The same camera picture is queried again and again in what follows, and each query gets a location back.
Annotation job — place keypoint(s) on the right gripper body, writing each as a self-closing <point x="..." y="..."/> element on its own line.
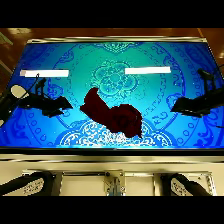
<point x="186" y="106"/>

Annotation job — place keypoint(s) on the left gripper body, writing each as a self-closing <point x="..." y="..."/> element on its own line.
<point x="55" y="105"/>

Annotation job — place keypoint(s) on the dark red T-shirt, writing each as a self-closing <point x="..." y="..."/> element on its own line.
<point x="113" y="115"/>

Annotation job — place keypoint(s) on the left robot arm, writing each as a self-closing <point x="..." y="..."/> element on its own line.
<point x="13" y="100"/>

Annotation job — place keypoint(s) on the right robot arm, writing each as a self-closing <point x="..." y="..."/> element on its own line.
<point x="211" y="100"/>

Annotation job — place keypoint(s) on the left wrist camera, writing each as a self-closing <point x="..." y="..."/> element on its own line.
<point x="40" y="86"/>

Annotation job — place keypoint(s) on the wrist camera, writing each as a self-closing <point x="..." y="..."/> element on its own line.
<point x="40" y="86"/>
<point x="206" y="77"/>

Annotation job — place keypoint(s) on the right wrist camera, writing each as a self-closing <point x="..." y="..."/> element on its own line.
<point x="206" y="77"/>

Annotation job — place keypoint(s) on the silver frame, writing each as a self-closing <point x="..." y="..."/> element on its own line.
<point x="83" y="166"/>

